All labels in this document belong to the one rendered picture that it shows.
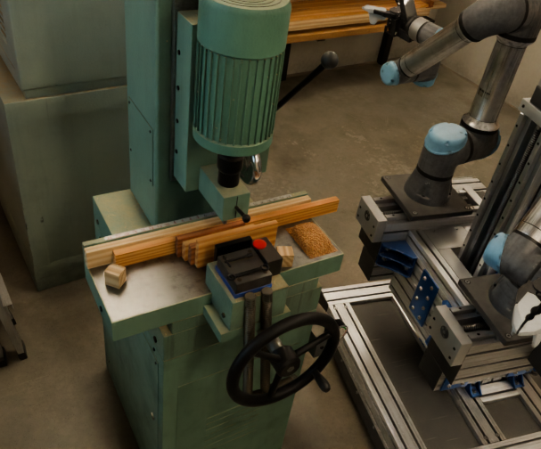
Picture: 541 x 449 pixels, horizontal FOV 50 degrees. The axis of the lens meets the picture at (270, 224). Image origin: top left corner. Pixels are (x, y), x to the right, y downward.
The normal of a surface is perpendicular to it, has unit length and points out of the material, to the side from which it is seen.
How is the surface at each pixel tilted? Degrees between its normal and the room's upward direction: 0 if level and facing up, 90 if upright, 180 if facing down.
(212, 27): 90
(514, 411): 0
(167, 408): 90
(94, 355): 0
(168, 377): 90
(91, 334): 0
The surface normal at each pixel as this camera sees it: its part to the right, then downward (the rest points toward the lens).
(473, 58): -0.84, 0.25
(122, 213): 0.12, -0.77
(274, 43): 0.64, 0.54
